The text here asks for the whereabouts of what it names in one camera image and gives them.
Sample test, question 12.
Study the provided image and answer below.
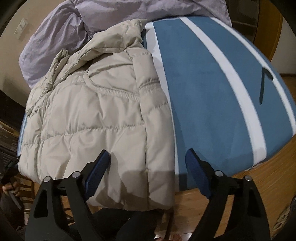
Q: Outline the beige puffer jacket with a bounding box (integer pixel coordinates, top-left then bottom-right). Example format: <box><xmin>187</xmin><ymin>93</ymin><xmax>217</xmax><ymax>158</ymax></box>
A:
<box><xmin>18</xmin><ymin>19</ymin><xmax>175</xmax><ymax>211</ymax></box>

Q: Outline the person's left hand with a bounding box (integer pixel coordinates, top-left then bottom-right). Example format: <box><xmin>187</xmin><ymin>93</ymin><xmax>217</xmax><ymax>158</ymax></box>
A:
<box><xmin>2</xmin><ymin>180</ymin><xmax>20</xmax><ymax>196</ymax></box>

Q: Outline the blue white striped bed sheet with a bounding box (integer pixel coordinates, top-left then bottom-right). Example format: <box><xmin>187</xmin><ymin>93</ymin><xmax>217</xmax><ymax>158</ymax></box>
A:
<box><xmin>19</xmin><ymin>16</ymin><xmax>295</xmax><ymax>190</ymax></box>

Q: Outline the lavender duvet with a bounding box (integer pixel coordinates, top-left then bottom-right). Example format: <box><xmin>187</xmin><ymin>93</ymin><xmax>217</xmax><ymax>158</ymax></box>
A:
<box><xmin>18</xmin><ymin>0</ymin><xmax>232</xmax><ymax>88</ymax></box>

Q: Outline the wooden bed frame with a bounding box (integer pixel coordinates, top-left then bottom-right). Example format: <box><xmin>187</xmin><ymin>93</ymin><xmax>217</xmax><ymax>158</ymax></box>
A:
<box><xmin>147</xmin><ymin>0</ymin><xmax>296</xmax><ymax>241</ymax></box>

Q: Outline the white wall socket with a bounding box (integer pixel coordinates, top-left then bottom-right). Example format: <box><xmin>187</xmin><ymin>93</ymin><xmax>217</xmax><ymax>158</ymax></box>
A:
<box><xmin>14</xmin><ymin>18</ymin><xmax>29</xmax><ymax>40</ymax></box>

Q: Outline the black strap on bed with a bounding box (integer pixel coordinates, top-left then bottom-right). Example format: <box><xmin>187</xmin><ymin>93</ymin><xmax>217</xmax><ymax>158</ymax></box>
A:
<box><xmin>259</xmin><ymin>67</ymin><xmax>274</xmax><ymax>105</ymax></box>

